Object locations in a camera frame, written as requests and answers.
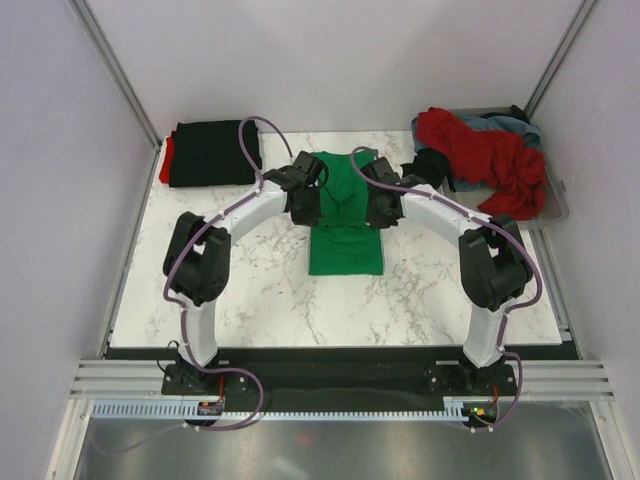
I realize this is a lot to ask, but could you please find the green t shirt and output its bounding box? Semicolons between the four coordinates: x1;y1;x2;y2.
308;151;384;276

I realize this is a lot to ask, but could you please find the clear plastic bin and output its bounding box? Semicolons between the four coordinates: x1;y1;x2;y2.
444;105;568;229

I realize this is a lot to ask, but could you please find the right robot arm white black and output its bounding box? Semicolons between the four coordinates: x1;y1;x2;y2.
366;183;535;394

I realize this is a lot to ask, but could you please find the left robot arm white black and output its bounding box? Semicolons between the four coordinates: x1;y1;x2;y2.
163;166;328;393

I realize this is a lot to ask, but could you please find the black crumpled t shirt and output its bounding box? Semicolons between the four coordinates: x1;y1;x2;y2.
401;148;453;189

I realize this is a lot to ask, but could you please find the folded black t shirt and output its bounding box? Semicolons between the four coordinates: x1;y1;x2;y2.
167;120;263;188

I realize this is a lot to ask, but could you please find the folded red t shirt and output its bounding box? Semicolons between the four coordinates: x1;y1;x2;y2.
158;131;175;185

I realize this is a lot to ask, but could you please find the blue grey t shirt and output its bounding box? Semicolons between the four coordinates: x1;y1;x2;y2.
411;106;542;192

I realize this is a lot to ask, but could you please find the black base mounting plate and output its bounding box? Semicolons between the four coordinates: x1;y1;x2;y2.
162;346;517;413

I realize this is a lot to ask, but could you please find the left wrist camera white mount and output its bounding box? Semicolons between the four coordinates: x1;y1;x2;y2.
289;151;329;189

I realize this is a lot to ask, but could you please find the right aluminium frame post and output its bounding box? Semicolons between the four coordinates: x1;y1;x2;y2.
524;0;600;118

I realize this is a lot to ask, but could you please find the aluminium frame post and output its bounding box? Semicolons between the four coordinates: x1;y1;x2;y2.
68;0;161;149
524;0;600;118

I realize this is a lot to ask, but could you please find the grey slotted cable duct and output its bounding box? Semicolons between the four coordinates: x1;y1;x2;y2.
92;397;501;422

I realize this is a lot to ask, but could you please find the left aluminium frame post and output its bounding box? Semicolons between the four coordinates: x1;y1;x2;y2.
68;0;161;149

